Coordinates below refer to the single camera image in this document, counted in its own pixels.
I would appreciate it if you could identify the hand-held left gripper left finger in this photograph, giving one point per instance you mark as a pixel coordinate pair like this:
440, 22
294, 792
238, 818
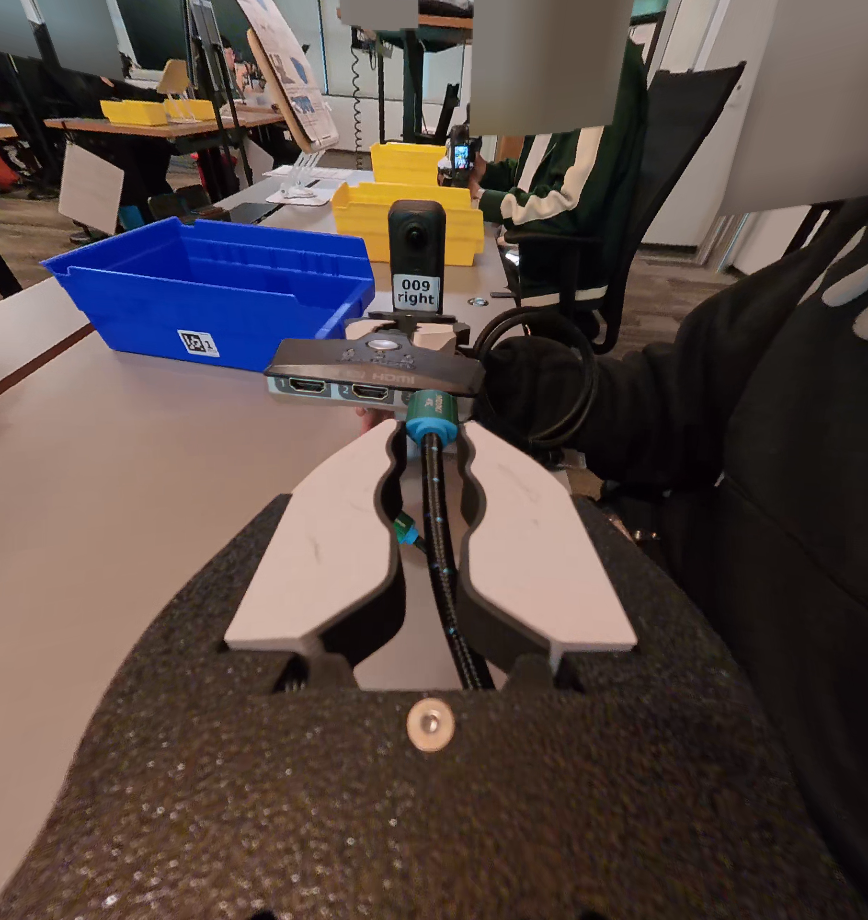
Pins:
319, 553

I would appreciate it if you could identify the person's right hand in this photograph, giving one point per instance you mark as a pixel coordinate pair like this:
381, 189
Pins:
527, 388

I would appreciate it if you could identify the light wooden panel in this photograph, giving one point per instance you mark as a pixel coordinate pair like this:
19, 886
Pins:
89, 187

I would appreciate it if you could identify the yellow plastic bin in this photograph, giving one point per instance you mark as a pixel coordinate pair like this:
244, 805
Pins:
190, 108
405, 237
132, 111
405, 162

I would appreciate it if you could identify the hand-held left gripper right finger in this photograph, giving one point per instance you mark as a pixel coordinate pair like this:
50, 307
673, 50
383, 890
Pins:
549, 568

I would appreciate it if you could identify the blue plastic bin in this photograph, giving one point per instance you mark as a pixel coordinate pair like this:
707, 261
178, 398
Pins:
211, 316

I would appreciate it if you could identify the wooden document stand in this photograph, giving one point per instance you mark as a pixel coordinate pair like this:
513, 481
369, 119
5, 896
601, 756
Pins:
297, 86

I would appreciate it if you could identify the black mesh office chair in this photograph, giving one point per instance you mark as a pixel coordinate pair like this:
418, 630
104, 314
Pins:
693, 144

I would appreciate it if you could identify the black hdmi switch box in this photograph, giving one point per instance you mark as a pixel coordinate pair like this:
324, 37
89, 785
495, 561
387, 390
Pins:
319, 359

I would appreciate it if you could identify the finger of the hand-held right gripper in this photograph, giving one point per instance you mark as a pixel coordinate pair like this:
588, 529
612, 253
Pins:
434, 339
376, 329

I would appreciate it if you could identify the wooden office table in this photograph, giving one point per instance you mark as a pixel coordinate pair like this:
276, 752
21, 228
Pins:
154, 131

